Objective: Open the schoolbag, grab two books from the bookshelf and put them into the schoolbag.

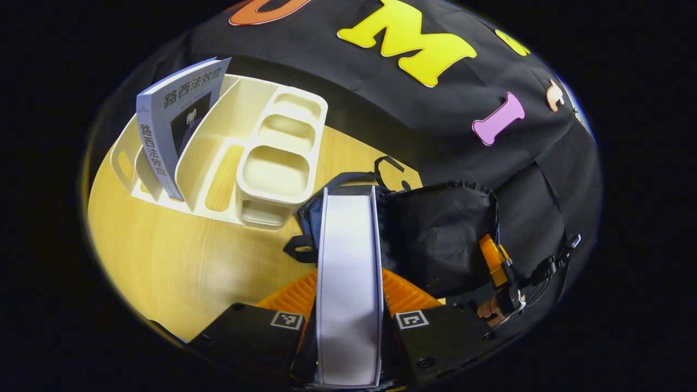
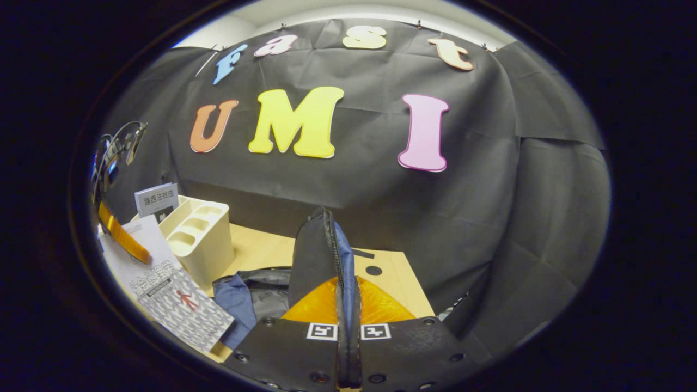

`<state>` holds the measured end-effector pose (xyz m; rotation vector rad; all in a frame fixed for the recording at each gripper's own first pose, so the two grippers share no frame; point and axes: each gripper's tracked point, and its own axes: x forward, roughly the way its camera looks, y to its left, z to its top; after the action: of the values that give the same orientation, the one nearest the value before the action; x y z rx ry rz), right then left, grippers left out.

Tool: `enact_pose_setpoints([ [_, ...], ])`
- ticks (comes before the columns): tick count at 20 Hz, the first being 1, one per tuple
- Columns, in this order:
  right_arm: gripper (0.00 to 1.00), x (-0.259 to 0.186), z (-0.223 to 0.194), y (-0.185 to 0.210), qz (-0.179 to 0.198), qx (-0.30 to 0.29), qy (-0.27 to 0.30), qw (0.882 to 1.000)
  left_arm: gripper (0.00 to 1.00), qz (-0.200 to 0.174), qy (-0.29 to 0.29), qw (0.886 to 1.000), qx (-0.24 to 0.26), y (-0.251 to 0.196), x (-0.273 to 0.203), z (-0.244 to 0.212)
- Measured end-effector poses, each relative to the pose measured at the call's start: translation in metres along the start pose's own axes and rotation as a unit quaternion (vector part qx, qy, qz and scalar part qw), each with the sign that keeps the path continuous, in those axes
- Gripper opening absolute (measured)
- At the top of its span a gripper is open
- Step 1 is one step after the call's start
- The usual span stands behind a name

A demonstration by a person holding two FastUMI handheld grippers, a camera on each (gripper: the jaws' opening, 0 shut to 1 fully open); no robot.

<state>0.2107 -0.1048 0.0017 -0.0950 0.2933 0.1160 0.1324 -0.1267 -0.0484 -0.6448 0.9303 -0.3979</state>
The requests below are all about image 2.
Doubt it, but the white plastic bookshelf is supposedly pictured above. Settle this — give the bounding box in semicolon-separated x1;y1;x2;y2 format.
131;195;236;292

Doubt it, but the black backdrop cloth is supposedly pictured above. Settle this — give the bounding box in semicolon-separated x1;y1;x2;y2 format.
101;19;610;354

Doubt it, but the blue schoolbag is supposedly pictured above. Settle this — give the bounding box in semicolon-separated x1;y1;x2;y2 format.
212;207;376;350

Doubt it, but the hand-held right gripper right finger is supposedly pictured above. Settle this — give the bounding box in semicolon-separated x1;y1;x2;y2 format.
349;275;492;392

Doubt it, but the blue-grey book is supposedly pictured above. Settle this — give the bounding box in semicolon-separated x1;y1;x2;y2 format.
134;183;179;224

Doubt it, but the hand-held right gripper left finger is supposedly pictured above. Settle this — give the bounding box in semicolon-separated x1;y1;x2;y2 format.
223;275;350;392

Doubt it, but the white book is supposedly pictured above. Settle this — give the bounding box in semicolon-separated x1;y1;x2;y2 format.
100;215;235;353

